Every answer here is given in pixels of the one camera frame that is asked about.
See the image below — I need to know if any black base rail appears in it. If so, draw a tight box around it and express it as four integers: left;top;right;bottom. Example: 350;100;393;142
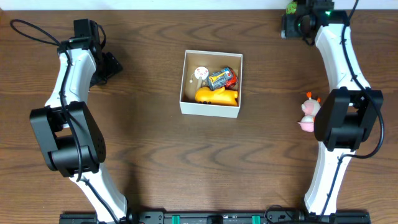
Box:
58;210;373;224

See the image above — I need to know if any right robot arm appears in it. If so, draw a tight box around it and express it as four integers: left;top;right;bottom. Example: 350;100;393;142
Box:
281;9;385;220

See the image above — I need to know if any grey toy car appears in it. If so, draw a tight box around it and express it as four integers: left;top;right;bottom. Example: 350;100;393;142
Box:
206;67;238;90

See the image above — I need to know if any orange duck toy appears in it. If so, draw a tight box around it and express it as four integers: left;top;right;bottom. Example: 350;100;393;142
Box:
195;87;238;106

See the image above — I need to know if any pink planet figure toy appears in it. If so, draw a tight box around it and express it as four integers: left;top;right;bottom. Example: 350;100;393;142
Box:
298;92;321;133

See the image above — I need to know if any green polyhedral die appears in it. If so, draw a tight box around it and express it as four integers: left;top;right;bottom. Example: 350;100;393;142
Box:
285;1;298;14

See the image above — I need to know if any white pellet drum toy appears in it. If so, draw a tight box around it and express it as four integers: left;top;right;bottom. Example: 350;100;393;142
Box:
189;67;209;90

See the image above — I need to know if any white cardboard box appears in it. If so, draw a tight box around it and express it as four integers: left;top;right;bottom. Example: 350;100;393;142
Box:
179;50;243;118

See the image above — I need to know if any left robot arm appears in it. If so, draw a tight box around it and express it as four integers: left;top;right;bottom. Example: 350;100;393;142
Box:
30;37;134;223

